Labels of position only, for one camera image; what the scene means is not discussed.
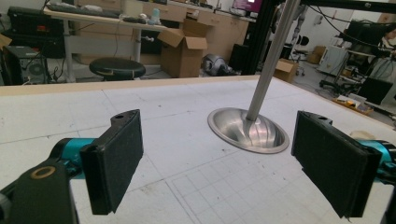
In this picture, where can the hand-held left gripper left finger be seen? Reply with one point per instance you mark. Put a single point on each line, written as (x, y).
(113, 161)

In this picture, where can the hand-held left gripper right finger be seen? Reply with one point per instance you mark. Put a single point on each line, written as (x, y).
(334, 163)

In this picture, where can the black monitor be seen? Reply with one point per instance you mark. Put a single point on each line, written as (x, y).
(375, 90)

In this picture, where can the metal stand with round base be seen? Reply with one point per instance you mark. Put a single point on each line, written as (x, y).
(255, 124)

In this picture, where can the black round stool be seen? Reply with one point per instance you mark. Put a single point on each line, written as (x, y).
(117, 68)

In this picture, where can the white cabinet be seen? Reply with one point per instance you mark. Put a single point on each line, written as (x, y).
(331, 59)

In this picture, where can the small cardboard box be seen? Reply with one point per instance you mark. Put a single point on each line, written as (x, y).
(285, 70)

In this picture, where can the open cardboard box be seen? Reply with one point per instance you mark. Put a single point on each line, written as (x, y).
(183, 53)

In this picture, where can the black computer tower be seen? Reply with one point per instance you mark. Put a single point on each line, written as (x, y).
(26, 63)

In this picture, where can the wooden desk with white legs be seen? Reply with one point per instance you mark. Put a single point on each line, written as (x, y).
(102, 21)

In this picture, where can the grey helmet-shaped object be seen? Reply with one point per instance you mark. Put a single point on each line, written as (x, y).
(216, 65)

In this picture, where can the light blue bottle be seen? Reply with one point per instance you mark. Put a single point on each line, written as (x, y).
(154, 16)

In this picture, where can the black keyboard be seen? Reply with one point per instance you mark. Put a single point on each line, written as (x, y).
(82, 11)

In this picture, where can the black equipment case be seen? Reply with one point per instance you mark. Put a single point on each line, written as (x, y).
(34, 26)

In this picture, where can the wooden cabinet row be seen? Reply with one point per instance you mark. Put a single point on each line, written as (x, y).
(218, 28)

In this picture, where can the black aluminium frame post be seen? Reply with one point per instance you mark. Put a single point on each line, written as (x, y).
(258, 37)

